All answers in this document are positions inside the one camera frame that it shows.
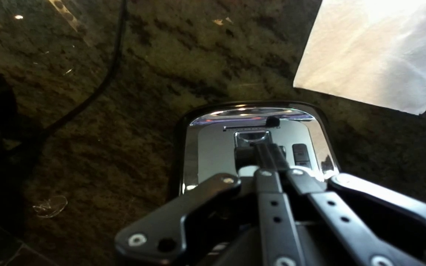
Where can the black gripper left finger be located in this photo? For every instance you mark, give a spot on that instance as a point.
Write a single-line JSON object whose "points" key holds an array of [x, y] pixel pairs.
{"points": [[173, 222]]}

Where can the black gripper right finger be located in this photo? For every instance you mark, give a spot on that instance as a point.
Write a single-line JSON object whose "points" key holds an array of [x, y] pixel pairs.
{"points": [[361, 216]]}

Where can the toaster lever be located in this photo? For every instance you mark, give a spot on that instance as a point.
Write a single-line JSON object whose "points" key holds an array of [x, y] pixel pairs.
{"points": [[250, 136]]}

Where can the chrome and black toaster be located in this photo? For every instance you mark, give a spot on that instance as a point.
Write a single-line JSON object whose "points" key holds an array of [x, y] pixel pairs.
{"points": [[213, 148]]}

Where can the white paper napkin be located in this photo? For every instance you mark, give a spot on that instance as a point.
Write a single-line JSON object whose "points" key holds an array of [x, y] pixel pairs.
{"points": [[380, 49]]}

